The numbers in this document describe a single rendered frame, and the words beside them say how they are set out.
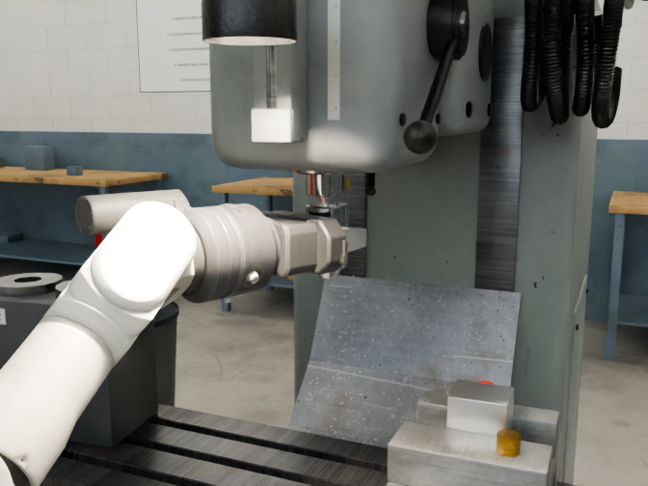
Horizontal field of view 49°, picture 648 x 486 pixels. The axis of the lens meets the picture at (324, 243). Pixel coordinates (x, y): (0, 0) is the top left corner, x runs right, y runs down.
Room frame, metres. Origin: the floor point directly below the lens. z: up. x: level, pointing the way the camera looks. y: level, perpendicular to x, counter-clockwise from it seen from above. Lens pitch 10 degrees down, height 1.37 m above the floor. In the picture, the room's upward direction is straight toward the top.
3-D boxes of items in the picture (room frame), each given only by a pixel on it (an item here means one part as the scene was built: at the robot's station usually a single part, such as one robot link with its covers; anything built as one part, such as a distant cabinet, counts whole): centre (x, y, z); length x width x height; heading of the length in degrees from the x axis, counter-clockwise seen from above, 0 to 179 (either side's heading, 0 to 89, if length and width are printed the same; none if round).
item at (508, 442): (0.63, -0.18, 1.06); 0.02 x 0.02 x 0.02
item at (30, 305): (0.94, 0.36, 1.04); 0.22 x 0.12 x 0.20; 74
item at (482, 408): (0.69, -0.16, 1.05); 0.06 x 0.05 x 0.06; 68
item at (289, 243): (0.70, 0.06, 1.23); 0.13 x 0.12 x 0.10; 44
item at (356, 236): (0.74, -0.02, 1.23); 0.06 x 0.02 x 0.03; 134
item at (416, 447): (0.64, -0.14, 1.03); 0.15 x 0.06 x 0.04; 68
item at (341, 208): (0.76, 0.00, 1.26); 0.05 x 0.05 x 0.01
